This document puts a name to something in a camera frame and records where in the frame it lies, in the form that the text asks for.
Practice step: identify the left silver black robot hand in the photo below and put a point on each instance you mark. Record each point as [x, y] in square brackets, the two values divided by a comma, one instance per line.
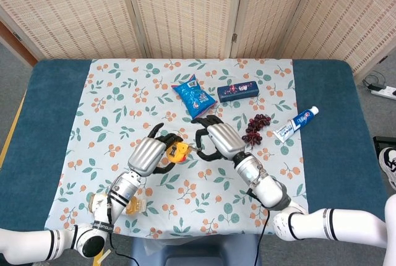
[148, 154]

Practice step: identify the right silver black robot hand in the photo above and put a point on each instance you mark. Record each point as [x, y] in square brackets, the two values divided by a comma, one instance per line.
[221, 140]

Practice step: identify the yellow tape measure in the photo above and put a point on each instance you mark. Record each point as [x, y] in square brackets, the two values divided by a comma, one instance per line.
[179, 152]

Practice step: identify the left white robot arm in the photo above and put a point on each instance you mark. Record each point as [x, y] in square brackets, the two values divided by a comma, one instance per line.
[92, 216]

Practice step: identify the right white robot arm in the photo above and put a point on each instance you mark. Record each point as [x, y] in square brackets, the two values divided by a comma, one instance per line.
[297, 207]

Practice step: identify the dark red grape bunch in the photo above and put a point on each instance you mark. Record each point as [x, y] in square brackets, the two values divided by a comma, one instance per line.
[255, 129]

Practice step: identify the blue snack bag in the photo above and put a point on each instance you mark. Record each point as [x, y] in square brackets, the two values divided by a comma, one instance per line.
[193, 99]

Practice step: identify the dark blue rectangular box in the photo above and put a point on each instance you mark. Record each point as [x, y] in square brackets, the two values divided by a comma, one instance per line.
[238, 91]

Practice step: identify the amber tea bottle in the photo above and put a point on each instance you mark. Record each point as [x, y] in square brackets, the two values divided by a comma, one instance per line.
[136, 206]

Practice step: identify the floral tablecloth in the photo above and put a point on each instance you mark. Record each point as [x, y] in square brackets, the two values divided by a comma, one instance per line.
[185, 92]

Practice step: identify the white blue toothpaste tube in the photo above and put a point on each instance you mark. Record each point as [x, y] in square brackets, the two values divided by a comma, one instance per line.
[295, 124]

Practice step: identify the blue grey chair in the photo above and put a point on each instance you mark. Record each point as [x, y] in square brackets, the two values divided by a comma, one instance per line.
[195, 252]

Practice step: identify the blue table cover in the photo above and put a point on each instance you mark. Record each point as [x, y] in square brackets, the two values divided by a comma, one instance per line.
[40, 123]

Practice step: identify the woven folding screen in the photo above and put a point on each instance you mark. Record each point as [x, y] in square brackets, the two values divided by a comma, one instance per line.
[191, 9]

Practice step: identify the black white sneaker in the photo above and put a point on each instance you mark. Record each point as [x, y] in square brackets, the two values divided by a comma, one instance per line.
[389, 164]

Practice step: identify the white power strip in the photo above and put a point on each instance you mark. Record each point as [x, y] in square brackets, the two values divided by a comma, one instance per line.
[384, 91]

